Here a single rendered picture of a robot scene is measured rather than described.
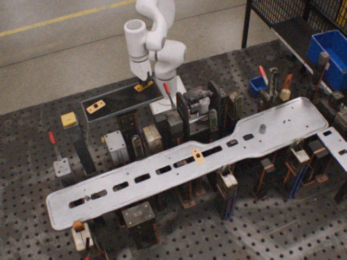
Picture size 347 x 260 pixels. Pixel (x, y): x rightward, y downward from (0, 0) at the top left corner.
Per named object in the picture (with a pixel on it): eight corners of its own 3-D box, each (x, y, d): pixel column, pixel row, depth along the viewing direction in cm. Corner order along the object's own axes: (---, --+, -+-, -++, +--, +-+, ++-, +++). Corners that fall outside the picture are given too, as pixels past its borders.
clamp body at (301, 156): (283, 202, 186) (299, 167, 158) (271, 183, 192) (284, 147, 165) (298, 195, 187) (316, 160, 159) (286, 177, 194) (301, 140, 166)
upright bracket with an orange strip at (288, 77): (272, 130, 213) (289, 68, 173) (271, 129, 213) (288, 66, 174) (277, 129, 213) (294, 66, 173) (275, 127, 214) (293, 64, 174)
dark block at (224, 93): (216, 148, 208) (220, 98, 174) (210, 138, 212) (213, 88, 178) (224, 144, 209) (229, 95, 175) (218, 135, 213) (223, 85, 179)
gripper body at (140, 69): (124, 52, 155) (128, 71, 164) (139, 64, 150) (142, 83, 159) (138, 44, 157) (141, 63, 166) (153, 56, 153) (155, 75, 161)
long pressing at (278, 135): (55, 239, 150) (53, 238, 149) (44, 194, 163) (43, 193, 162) (331, 127, 176) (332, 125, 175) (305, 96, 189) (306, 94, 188)
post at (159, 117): (162, 167, 202) (156, 122, 170) (159, 160, 205) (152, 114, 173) (171, 163, 203) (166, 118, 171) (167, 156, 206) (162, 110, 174)
